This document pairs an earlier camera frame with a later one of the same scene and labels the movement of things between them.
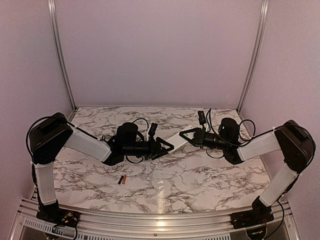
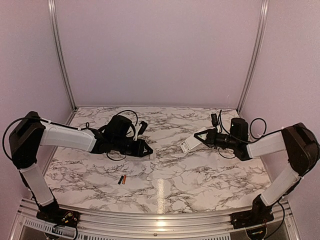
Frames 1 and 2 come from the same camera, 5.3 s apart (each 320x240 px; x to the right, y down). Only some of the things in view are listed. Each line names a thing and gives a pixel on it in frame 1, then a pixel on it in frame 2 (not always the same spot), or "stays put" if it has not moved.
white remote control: [177, 140] → [191, 142]
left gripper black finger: [160, 150] → [144, 149]
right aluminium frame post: [264, 12] stays put
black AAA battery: [120, 179] stays put
